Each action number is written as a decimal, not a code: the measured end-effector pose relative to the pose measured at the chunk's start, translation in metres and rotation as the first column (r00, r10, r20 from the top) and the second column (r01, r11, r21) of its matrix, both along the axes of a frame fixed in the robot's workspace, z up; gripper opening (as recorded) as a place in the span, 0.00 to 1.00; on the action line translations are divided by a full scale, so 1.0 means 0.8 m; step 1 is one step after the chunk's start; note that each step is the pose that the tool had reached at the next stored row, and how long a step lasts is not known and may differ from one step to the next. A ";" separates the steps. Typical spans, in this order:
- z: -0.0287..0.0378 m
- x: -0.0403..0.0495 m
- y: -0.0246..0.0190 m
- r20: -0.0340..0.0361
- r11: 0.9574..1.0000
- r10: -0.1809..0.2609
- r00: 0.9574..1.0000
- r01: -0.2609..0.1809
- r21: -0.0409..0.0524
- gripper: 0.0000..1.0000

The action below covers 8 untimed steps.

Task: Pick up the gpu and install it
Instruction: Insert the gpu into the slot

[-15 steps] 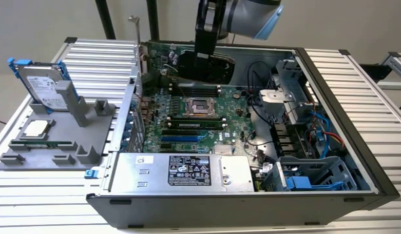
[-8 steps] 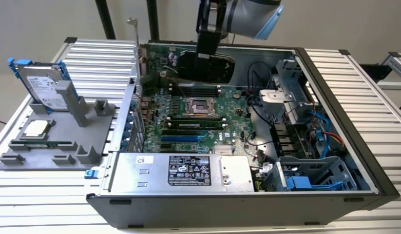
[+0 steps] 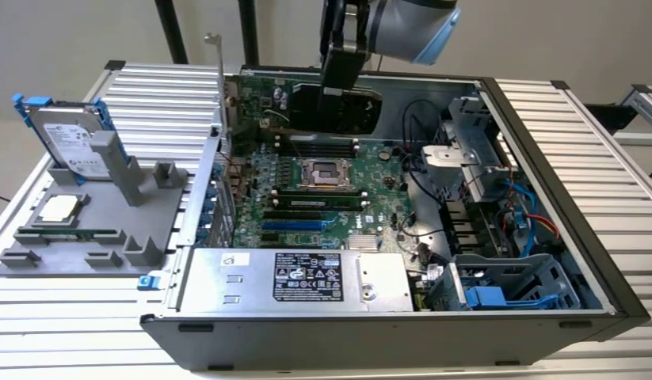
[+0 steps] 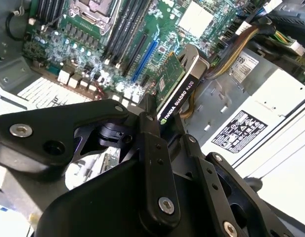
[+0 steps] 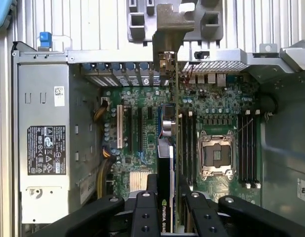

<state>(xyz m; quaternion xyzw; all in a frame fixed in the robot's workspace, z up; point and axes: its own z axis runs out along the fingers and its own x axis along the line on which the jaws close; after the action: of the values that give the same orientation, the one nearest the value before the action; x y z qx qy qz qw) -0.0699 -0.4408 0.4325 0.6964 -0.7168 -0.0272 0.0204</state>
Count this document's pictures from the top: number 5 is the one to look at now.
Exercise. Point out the green graphics card black shroud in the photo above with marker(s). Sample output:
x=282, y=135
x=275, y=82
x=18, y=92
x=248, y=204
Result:
x=164, y=172

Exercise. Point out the silver socket cover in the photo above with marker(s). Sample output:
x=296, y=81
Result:
x=217, y=139

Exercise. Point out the grey plastic parts rack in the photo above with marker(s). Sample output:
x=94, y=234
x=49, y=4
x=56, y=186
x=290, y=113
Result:
x=137, y=33

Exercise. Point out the white expansion slot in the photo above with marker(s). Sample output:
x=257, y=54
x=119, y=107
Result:
x=119, y=126

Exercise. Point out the silver power supply unit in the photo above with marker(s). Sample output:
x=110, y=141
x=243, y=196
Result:
x=43, y=111

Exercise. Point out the dark RAM stick white label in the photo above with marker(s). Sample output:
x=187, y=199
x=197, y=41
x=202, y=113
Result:
x=181, y=143

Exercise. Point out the thin metal locking lever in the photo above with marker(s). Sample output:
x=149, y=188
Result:
x=243, y=126

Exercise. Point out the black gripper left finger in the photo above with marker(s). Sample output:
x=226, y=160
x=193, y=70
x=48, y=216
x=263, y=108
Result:
x=147, y=217

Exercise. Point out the CPU socket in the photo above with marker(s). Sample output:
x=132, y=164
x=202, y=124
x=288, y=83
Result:
x=217, y=155

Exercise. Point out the long black expansion slot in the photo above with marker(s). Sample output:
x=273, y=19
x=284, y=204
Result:
x=140, y=128
x=129, y=128

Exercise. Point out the blue slot cover clip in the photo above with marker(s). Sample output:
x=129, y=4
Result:
x=129, y=66
x=143, y=66
x=115, y=66
x=100, y=66
x=87, y=66

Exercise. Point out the grey open PC case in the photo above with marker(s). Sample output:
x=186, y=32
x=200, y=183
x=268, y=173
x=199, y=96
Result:
x=285, y=148

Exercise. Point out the blue expansion slot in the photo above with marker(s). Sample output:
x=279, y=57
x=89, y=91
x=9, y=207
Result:
x=161, y=123

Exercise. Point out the green motherboard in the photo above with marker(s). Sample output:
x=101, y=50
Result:
x=147, y=138

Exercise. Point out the blue case latch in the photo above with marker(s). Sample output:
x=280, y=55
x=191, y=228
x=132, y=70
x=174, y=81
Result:
x=45, y=38

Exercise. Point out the silver chipset heatsink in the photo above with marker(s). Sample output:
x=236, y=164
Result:
x=142, y=180

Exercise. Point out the black RAM slot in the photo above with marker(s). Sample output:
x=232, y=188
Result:
x=190, y=148
x=257, y=148
x=245, y=148
x=194, y=148
x=251, y=148
x=185, y=148
x=240, y=148

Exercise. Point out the short black expansion slot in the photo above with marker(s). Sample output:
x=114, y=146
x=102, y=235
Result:
x=150, y=113

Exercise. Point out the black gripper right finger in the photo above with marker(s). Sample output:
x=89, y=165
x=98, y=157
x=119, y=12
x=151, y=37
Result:
x=204, y=217

